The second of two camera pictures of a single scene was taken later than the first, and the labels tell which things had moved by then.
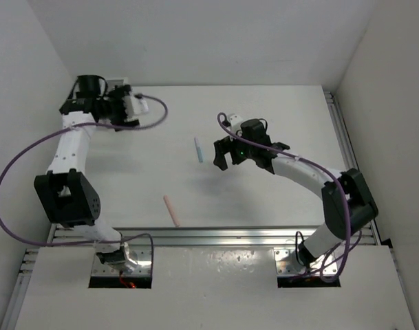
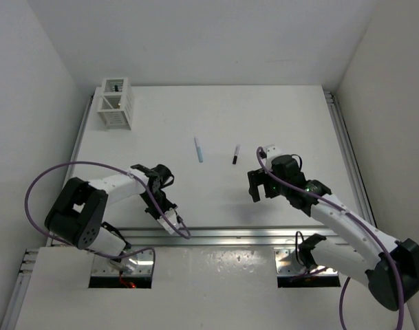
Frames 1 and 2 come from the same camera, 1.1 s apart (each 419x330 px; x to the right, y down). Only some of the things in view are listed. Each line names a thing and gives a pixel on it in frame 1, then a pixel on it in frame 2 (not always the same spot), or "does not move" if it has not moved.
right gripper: (223, 147) → (256, 178)
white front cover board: (215, 288) does not move
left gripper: (117, 95) → (168, 205)
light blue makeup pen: (199, 149) does not move
